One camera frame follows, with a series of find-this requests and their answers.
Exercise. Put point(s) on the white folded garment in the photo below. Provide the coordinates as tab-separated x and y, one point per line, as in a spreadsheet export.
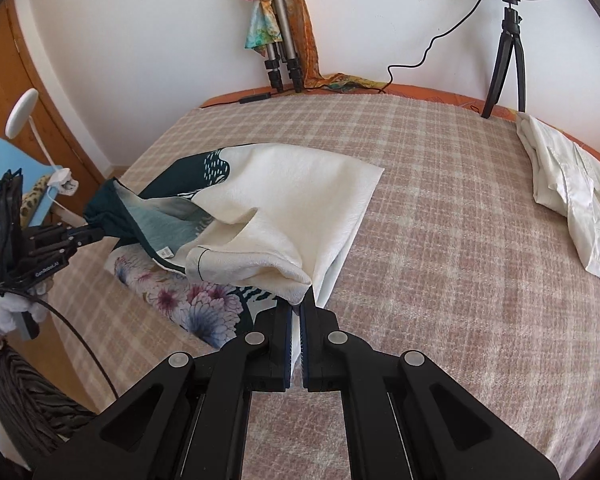
570	195

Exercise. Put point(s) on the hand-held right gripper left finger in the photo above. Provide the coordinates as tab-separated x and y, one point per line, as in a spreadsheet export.
280	330

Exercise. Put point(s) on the orange patterned scarf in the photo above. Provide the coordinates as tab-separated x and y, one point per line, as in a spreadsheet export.
305	35

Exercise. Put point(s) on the person's left forearm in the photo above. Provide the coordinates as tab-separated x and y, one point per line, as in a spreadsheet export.
25	395

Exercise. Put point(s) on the white clip desk lamp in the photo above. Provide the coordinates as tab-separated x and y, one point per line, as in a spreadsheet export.
20	110

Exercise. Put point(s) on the leopard print cloth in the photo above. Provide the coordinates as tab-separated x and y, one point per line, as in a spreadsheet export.
32	200

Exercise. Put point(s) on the dark green and cream t-shirt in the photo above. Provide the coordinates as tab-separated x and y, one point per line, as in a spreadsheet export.
280	195

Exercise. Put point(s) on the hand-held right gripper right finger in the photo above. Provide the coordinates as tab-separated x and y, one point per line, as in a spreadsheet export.
315	330

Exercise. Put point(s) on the grey folded tripod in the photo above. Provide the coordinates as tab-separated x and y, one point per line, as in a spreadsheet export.
280	20

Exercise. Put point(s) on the blue chair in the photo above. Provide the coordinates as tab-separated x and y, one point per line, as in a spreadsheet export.
5	155

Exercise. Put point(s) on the pink checked blanket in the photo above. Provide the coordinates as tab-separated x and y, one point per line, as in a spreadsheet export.
455	260

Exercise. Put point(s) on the person's left hand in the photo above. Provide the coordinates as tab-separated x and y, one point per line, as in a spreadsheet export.
5	305

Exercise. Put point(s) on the braided colourful scarf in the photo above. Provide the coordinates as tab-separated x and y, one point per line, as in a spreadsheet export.
262	25

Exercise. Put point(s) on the black mini tripod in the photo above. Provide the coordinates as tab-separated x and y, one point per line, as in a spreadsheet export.
510	25

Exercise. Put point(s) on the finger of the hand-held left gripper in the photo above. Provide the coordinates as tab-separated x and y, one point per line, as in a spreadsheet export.
75	249
75	232

